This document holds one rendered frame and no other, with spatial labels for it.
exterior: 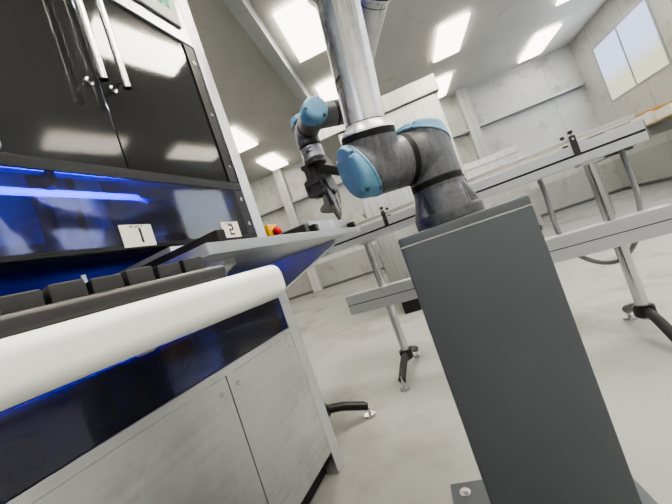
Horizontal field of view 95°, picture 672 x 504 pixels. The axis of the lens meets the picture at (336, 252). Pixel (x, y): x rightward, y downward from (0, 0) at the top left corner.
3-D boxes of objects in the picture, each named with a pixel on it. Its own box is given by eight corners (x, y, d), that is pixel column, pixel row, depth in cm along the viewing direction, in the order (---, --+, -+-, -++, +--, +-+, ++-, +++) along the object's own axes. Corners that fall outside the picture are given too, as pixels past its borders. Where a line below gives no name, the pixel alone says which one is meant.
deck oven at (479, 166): (525, 229, 742) (499, 158, 748) (547, 228, 635) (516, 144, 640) (465, 249, 771) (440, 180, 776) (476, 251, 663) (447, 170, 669)
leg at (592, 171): (639, 323, 139) (580, 164, 141) (630, 317, 147) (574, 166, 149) (665, 318, 135) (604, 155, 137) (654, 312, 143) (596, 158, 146)
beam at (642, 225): (351, 315, 196) (344, 297, 197) (355, 311, 204) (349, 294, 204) (682, 230, 130) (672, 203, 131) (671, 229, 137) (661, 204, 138)
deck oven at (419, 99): (384, 295, 504) (339, 165, 511) (469, 268, 477) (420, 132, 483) (378, 324, 332) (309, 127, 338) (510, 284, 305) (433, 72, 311)
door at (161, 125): (128, 171, 85) (63, -25, 87) (236, 184, 124) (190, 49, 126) (129, 170, 85) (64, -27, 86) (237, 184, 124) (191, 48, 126)
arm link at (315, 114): (334, 90, 90) (325, 111, 101) (298, 95, 87) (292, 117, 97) (343, 115, 90) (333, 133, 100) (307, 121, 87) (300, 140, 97)
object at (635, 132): (289, 268, 207) (282, 246, 207) (301, 265, 221) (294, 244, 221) (652, 137, 128) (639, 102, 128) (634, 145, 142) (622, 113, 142)
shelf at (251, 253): (57, 323, 66) (54, 314, 66) (259, 269, 130) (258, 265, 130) (209, 254, 46) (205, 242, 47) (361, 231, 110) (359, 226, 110)
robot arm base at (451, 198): (476, 211, 77) (462, 174, 77) (493, 205, 62) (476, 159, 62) (416, 232, 80) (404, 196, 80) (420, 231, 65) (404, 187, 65)
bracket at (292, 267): (267, 301, 116) (256, 268, 116) (272, 299, 119) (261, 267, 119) (346, 276, 102) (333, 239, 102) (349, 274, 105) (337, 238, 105)
